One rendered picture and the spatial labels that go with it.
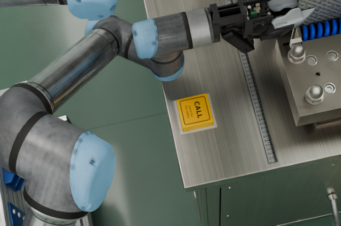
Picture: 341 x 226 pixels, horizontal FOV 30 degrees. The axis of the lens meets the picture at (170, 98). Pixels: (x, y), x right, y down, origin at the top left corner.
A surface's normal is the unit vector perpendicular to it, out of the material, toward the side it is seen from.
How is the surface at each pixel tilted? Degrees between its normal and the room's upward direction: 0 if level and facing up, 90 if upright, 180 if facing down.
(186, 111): 0
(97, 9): 90
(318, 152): 0
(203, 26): 26
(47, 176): 37
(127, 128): 0
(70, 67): 41
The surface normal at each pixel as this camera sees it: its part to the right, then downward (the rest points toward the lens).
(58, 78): 0.54, -0.54
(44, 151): -0.15, -0.21
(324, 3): 0.20, 0.91
